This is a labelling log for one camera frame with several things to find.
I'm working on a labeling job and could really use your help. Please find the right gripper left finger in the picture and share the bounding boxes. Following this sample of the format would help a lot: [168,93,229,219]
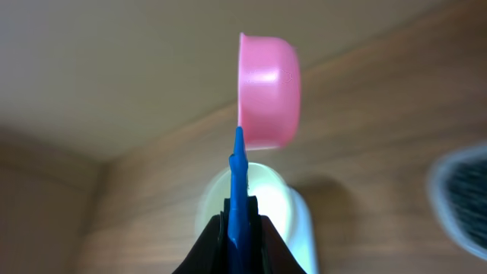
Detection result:
[173,199,230,274]

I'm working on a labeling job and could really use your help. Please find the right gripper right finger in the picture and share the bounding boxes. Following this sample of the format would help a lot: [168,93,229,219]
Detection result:
[247,196,305,274]

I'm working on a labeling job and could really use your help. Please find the pink scoop with blue handle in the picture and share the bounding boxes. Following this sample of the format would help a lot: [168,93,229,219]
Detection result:
[227,33,301,273]

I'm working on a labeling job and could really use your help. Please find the white kitchen scale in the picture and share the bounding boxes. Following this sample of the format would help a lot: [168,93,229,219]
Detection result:
[286,188,320,274]

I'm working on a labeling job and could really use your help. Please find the white bowl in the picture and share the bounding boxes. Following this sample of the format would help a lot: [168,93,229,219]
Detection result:
[195,162,295,244]

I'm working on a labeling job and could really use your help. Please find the clear plastic container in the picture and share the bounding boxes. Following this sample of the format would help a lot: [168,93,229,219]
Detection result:
[427,143,486,260]

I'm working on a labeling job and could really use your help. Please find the black beans in container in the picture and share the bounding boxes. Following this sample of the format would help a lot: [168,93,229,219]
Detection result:
[447,160,486,249]

